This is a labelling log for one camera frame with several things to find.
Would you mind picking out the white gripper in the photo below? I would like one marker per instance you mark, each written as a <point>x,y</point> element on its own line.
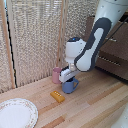
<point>66,75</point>

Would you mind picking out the blue mug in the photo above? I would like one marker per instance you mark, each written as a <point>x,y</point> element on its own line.
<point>68,88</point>

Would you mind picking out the grey cabinet door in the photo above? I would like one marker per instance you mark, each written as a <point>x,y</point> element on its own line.
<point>121,45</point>

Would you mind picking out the white black Franka robot arm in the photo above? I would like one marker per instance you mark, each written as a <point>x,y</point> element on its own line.
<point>100,33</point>

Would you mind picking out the black framed drawer cabinet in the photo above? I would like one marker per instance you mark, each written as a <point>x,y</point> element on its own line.
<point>110,72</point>

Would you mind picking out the brown lower drawer front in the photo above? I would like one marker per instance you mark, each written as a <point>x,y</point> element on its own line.
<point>116,68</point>

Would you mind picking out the pink mug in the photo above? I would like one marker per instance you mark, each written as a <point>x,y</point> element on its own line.
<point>56,76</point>

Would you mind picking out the yellow rectangular block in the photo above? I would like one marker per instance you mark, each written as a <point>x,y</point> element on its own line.
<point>57,96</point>

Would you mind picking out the white patterned plate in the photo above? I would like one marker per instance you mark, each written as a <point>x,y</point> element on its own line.
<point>16,115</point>

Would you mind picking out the grey white rounded object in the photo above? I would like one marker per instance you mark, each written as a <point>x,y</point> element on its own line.
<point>121,120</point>

